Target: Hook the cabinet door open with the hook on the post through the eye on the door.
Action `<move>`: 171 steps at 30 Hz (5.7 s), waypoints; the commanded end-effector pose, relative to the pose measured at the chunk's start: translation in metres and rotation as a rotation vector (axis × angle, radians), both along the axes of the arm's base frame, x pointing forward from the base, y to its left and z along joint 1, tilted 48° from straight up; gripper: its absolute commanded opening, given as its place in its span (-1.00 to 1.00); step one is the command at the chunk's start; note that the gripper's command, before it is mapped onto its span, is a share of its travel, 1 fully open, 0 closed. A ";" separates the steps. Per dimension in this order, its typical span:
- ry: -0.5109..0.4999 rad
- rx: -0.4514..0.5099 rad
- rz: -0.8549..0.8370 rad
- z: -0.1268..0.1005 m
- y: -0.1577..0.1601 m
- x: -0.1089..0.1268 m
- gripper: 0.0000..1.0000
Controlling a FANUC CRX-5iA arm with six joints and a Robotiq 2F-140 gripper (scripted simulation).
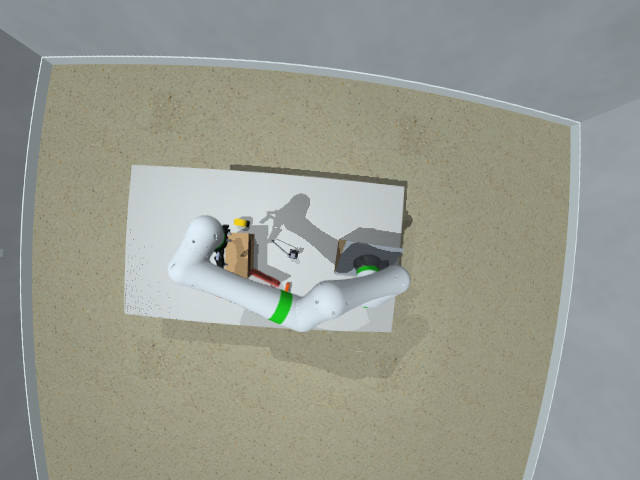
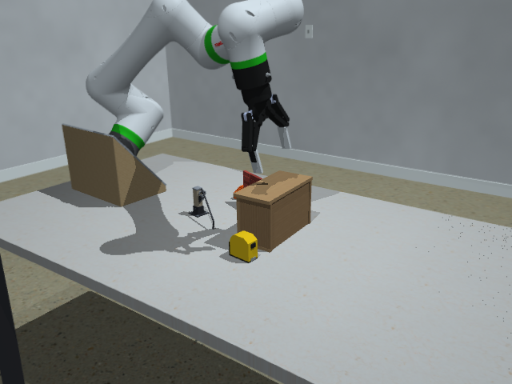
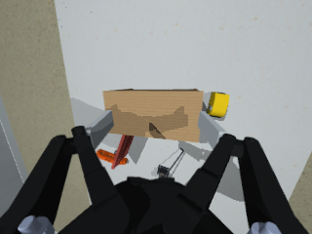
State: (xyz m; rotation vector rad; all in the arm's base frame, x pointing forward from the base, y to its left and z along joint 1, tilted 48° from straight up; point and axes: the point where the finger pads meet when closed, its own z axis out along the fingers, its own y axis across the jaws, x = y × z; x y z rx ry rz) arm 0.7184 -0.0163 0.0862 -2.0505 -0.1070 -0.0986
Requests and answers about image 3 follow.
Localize yellow tape measure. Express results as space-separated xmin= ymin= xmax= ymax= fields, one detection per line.
xmin=207 ymin=92 xmax=229 ymax=118

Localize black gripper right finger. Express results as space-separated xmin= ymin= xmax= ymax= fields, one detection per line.
xmin=163 ymin=111 xmax=309 ymax=234

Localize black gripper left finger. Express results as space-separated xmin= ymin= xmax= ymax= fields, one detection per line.
xmin=0 ymin=110 xmax=132 ymax=234

